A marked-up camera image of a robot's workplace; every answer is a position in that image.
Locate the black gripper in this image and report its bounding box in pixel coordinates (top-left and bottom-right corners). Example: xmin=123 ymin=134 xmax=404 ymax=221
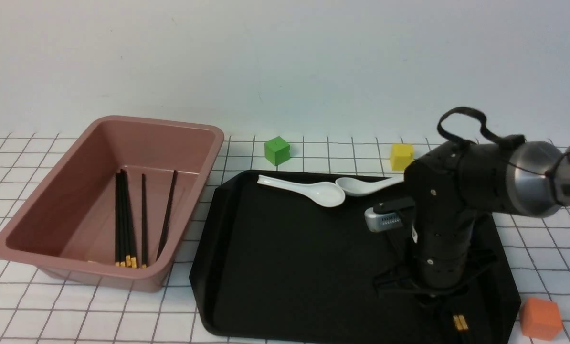
xmin=373 ymin=142 xmax=497 ymax=292

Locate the gold-banded black chopstick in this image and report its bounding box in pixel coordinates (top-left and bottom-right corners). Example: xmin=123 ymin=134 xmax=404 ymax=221
xmin=450 ymin=306 xmax=473 ymax=344
xmin=453 ymin=307 xmax=479 ymax=344

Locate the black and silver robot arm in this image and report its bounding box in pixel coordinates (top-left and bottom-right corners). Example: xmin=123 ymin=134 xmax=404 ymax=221
xmin=373 ymin=141 xmax=570 ymax=295

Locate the orange foam cube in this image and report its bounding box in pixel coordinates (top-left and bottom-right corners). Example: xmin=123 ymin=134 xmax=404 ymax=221
xmin=520 ymin=298 xmax=563 ymax=341

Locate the yellow foam cube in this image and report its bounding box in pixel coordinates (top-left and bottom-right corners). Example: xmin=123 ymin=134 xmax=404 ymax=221
xmin=389 ymin=144 xmax=414 ymax=172

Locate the white ceramic spoon middle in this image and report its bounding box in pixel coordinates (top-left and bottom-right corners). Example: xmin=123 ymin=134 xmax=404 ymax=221
xmin=335 ymin=176 xmax=404 ymax=197

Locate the white ceramic spoon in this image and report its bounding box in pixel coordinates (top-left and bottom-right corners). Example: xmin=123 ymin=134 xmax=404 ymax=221
xmin=257 ymin=175 xmax=346 ymax=208
xmin=335 ymin=176 xmax=404 ymax=197

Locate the white ceramic spoon left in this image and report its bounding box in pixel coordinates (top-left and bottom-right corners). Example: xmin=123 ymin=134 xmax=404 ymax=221
xmin=257 ymin=175 xmax=346 ymax=208

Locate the black plastic tray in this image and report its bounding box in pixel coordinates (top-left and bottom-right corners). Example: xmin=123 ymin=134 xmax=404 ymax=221
xmin=190 ymin=170 xmax=521 ymax=344

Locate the green foam cube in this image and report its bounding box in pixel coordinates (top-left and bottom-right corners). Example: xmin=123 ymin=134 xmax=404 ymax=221
xmin=264 ymin=136 xmax=291 ymax=166

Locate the gold-tipped chopstick in bin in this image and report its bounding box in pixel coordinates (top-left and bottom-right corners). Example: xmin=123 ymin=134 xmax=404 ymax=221
xmin=115 ymin=172 xmax=122 ymax=267

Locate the pink plastic bin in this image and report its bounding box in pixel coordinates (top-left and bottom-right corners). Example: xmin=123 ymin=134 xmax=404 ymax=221
xmin=0 ymin=116 xmax=224 ymax=292

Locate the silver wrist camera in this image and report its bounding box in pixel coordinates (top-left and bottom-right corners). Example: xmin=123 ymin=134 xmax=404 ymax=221
xmin=364 ymin=208 xmax=404 ymax=233

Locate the black cable loop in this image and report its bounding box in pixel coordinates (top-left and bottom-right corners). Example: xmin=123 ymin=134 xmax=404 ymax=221
xmin=437 ymin=107 xmax=526 ymax=149

